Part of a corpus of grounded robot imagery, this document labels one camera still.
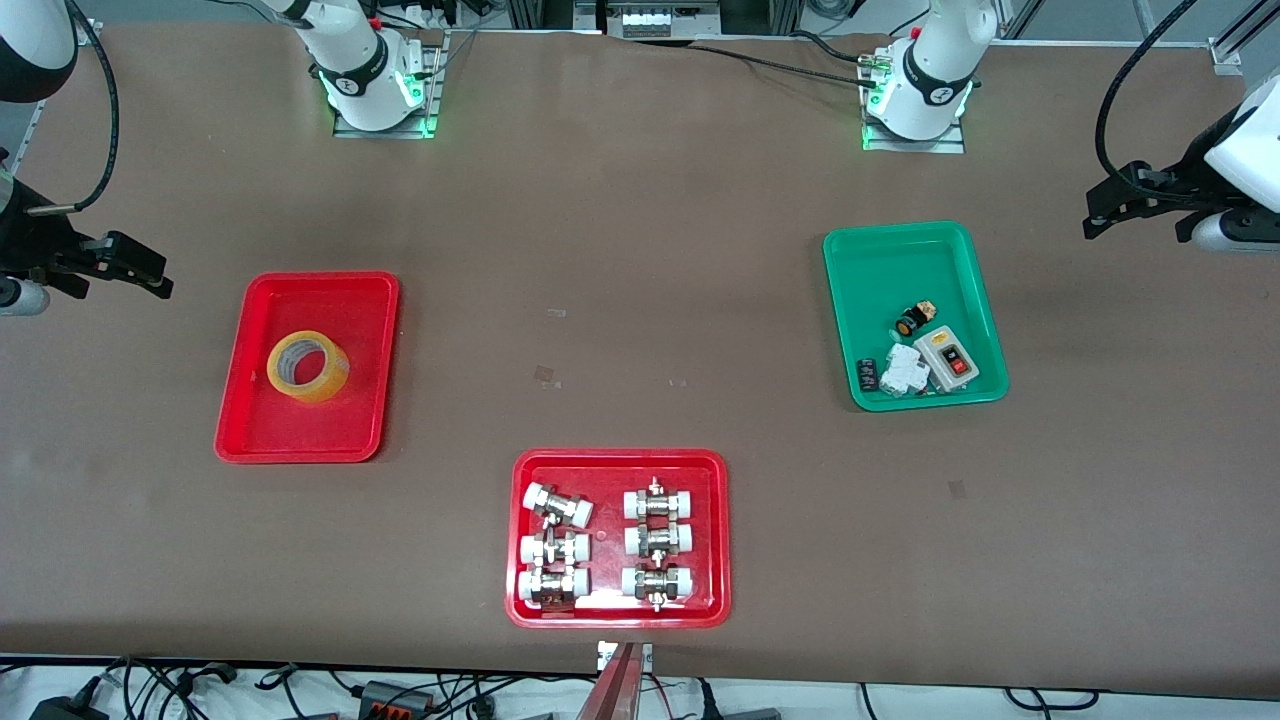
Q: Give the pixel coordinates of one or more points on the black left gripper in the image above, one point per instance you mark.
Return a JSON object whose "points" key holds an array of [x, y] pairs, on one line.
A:
{"points": [[1186, 176]]}

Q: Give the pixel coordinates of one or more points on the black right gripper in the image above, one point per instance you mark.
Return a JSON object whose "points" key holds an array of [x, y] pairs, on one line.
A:
{"points": [[28, 238]]}

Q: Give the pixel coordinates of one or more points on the yellow packing tape roll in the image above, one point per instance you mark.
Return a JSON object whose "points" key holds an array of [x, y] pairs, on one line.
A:
{"points": [[325, 385]]}

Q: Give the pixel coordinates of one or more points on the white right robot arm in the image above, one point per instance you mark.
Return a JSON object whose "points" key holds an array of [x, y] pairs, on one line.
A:
{"points": [[360, 60]]}

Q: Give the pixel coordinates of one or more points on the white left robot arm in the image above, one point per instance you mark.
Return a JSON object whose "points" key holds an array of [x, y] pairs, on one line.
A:
{"points": [[935, 70]]}

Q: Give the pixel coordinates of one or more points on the empty red plastic tray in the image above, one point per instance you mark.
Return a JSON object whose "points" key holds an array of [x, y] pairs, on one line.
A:
{"points": [[250, 420]]}

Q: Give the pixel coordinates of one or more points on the green plastic tray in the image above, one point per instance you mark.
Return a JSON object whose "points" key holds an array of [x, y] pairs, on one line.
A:
{"points": [[890, 270]]}

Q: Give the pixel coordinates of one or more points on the red tray holding fittings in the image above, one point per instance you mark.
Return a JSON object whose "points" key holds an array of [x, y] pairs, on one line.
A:
{"points": [[610, 470]]}

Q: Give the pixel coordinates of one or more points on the black and orange push button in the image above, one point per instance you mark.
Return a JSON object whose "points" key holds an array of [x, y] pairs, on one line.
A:
{"points": [[912, 320]]}

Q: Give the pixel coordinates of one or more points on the white circuit breaker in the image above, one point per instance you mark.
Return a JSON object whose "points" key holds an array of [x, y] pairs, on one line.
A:
{"points": [[903, 373]]}

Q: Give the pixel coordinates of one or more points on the small black component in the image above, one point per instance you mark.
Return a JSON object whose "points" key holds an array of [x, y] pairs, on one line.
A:
{"points": [[867, 374]]}

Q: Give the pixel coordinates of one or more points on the black power adapter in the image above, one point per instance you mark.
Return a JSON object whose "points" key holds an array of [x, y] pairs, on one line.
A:
{"points": [[70, 708]]}

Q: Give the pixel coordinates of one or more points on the white and metal pipe fitting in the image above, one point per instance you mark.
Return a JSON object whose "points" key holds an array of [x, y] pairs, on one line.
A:
{"points": [[657, 582], [555, 549], [660, 503], [560, 508], [660, 541], [553, 585]]}

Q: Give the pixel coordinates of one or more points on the white power strip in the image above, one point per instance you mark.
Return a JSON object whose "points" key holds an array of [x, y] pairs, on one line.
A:
{"points": [[660, 22]]}

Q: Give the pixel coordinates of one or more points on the grey connector box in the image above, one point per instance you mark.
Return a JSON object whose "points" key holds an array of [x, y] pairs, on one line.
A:
{"points": [[395, 698]]}

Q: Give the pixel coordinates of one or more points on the reddish metal beam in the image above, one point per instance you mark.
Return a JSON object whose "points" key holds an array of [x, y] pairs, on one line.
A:
{"points": [[612, 695]]}

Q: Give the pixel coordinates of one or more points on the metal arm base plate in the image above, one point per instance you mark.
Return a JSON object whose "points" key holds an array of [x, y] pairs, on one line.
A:
{"points": [[950, 140], [430, 100]]}

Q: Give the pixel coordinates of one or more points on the aluminium corner bracket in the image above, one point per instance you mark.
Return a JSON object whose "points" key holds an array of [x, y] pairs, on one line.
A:
{"points": [[1228, 55]]}

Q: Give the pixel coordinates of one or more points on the white switch box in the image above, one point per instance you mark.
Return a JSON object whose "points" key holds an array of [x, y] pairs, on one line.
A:
{"points": [[950, 362]]}

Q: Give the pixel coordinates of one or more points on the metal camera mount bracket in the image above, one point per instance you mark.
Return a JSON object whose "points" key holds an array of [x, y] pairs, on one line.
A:
{"points": [[605, 655]]}

